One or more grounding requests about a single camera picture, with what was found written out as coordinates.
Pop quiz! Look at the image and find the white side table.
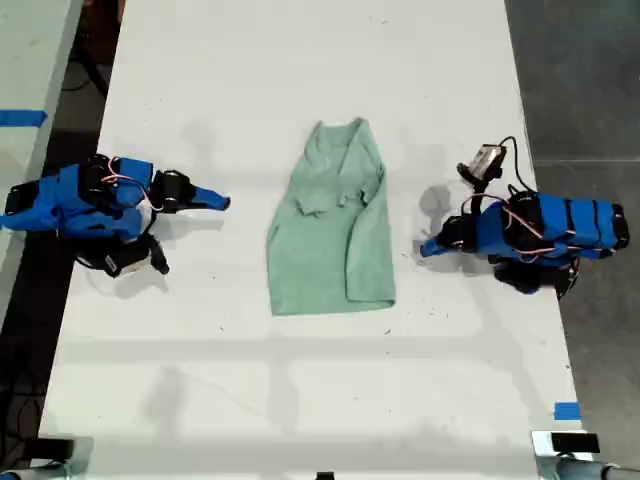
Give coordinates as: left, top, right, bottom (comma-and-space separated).
0, 0, 85, 321

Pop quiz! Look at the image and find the long blue tape strip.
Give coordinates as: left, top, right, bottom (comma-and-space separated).
0, 108, 49, 128

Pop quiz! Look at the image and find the pale green T-shirt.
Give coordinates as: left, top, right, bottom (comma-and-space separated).
266, 117, 397, 317

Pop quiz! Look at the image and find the black camera box silver face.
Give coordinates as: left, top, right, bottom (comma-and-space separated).
457, 142, 506, 187

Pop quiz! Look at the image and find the black camera cable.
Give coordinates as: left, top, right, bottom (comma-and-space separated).
499, 135, 539, 199
141, 198, 157, 237

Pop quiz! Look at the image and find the black camera box white label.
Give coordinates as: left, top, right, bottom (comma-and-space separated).
74, 234, 154, 279

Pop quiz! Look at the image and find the grey pipe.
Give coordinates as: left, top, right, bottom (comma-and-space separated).
553, 456, 624, 480
0, 462, 71, 480

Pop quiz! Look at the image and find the grey metal bracket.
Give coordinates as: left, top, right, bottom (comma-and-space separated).
530, 429, 602, 459

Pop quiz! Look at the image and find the black camera stalk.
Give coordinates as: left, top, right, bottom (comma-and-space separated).
148, 237, 171, 275
466, 177, 494, 221

